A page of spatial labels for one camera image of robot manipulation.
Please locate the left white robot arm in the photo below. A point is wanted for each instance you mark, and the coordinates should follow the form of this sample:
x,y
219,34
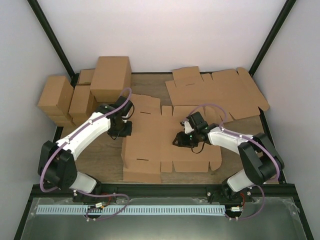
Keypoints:
x,y
57,163

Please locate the rear small cardboard box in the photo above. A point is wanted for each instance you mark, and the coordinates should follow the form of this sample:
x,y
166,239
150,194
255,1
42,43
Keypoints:
x,y
85,77

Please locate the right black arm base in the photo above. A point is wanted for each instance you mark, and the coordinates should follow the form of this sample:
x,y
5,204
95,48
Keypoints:
x,y
222,193

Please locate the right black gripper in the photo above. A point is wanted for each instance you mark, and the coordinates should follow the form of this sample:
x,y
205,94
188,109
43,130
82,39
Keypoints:
x,y
182,142

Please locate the black aluminium frame rail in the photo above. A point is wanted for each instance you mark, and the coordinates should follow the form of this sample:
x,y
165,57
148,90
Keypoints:
x,y
187,190

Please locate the light blue slotted cable duct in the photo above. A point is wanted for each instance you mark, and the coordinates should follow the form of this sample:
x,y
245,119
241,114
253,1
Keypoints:
x,y
135,210

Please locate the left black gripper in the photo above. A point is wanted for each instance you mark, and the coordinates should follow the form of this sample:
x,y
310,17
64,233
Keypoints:
x,y
127,132

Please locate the large folded cardboard box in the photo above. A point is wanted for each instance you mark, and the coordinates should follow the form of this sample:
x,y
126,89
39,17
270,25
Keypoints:
x,y
111,75

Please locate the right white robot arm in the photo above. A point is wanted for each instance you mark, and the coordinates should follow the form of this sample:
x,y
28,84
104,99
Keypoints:
x,y
259,158

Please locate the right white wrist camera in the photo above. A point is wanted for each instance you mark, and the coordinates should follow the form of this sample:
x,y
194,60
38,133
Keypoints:
x,y
187,127

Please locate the stack of flat cardboard blanks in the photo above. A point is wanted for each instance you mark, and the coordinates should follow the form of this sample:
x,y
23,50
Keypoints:
x,y
232,89

